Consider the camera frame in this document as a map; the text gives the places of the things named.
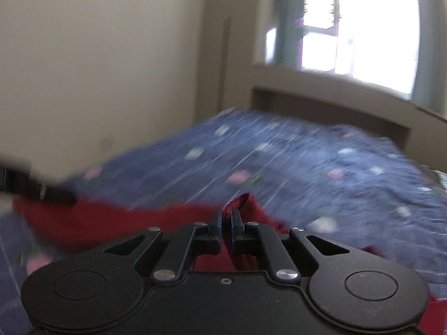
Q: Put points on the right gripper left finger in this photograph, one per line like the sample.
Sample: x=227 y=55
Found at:
x=168 y=257

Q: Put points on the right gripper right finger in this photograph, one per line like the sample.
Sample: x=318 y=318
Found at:
x=281 y=256

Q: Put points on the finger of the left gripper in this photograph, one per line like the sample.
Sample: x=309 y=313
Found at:
x=22 y=184

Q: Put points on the red knit garment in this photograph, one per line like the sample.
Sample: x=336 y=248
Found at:
x=89 y=224

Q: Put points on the blue floral plaid bedspread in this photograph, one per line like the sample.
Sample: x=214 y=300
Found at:
x=338 y=181

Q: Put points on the beige window ledge cabinet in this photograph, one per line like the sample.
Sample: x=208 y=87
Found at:
x=329 y=99

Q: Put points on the blue-grey right curtain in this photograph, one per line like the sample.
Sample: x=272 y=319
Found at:
x=429 y=89

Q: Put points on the blue-grey curtain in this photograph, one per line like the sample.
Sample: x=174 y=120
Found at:
x=429 y=89
x=289 y=17

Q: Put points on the bright window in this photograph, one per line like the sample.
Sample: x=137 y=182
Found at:
x=371 y=41

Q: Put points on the blue-grey left curtain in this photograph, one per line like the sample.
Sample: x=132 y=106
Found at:
x=289 y=17

